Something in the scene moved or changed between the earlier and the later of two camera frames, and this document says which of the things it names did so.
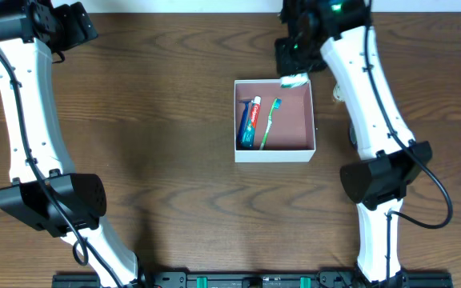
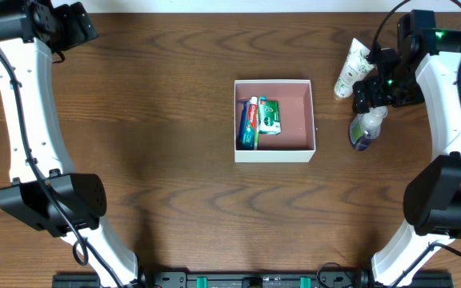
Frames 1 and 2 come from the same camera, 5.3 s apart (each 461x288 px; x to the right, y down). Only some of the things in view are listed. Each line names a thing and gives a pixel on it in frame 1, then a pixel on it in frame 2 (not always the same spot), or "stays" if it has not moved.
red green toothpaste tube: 252,123 stays
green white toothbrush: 276,106 -> 256,138
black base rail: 256,279 stays
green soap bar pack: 293,81 -> 269,117
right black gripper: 292,61 -> 363,96
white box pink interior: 290,137 stays
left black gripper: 81,21 stays
